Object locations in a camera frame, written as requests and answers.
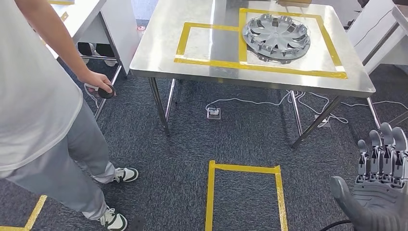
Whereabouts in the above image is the person's hand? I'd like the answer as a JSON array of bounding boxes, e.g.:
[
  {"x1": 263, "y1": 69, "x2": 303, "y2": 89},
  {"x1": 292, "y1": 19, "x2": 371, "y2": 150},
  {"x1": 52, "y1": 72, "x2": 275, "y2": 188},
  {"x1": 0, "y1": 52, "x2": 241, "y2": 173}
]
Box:
[{"x1": 78, "y1": 70, "x2": 116, "y2": 98}]

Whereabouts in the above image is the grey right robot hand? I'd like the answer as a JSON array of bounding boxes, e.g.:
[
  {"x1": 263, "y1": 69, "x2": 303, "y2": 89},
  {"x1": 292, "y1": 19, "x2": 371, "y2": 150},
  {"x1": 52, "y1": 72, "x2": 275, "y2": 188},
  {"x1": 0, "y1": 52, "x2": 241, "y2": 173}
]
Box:
[{"x1": 330, "y1": 122, "x2": 408, "y2": 231}]

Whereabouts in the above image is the silver plastic hubcap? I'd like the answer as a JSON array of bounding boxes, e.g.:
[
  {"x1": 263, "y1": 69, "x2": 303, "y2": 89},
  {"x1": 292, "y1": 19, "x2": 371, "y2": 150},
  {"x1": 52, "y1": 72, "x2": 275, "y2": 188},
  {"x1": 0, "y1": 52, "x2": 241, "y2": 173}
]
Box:
[{"x1": 242, "y1": 13, "x2": 311, "y2": 61}]

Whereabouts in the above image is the stainless steel workbench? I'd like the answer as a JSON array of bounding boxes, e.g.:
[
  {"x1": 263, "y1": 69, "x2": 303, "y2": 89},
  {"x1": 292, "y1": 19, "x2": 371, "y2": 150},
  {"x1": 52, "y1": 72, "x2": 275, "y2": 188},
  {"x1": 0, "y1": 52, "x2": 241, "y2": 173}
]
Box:
[{"x1": 129, "y1": 0, "x2": 382, "y2": 149}]

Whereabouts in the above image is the yellow tape on workbench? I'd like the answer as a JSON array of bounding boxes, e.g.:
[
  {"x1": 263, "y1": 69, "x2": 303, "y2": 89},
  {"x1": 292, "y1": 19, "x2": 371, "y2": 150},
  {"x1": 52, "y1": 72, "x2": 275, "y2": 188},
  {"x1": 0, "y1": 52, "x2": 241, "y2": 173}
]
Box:
[{"x1": 173, "y1": 8, "x2": 348, "y2": 80}]

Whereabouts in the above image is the person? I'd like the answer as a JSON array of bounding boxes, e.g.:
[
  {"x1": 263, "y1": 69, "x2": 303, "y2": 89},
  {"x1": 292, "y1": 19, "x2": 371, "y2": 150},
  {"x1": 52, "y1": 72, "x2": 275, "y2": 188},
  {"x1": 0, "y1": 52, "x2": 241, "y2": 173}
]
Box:
[
  {"x1": 0, "y1": 0, "x2": 139, "y2": 231},
  {"x1": 77, "y1": 42, "x2": 118, "y2": 67}
]

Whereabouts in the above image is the stainless steel table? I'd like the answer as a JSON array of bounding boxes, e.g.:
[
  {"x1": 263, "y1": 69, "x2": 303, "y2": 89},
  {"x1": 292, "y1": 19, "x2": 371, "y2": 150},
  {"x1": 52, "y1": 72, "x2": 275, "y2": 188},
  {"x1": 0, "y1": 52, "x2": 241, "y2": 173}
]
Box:
[{"x1": 41, "y1": 0, "x2": 141, "y2": 121}]

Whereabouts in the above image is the person's sneaker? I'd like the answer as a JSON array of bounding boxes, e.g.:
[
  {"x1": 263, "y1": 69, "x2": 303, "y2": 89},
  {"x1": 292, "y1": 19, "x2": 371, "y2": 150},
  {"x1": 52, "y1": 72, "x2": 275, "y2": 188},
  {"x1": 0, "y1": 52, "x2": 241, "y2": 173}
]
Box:
[
  {"x1": 99, "y1": 207, "x2": 128, "y2": 231},
  {"x1": 113, "y1": 167, "x2": 139, "y2": 184}
]

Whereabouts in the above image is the silver floor socket box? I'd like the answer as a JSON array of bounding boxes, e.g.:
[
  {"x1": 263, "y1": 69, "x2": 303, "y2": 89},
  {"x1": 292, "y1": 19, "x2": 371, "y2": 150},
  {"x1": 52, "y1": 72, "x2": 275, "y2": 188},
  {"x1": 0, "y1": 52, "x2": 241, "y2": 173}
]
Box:
[{"x1": 206, "y1": 107, "x2": 221, "y2": 120}]

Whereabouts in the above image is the white desk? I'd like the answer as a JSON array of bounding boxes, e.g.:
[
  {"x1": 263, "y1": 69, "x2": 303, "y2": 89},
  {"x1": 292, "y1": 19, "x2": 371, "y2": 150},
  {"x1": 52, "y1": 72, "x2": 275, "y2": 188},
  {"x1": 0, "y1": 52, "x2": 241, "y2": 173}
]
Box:
[{"x1": 345, "y1": 0, "x2": 408, "y2": 76}]

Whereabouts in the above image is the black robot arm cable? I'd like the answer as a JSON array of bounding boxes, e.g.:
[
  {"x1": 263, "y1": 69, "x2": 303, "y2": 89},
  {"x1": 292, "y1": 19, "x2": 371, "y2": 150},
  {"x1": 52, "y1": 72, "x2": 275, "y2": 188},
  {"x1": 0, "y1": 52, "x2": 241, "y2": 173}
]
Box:
[{"x1": 320, "y1": 220, "x2": 353, "y2": 231}]

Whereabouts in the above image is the white power cable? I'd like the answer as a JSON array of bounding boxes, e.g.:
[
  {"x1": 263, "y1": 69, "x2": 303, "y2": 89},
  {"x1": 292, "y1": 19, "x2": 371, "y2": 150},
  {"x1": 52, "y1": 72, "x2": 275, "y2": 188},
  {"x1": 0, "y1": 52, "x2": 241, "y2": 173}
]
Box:
[{"x1": 205, "y1": 90, "x2": 408, "y2": 128}]

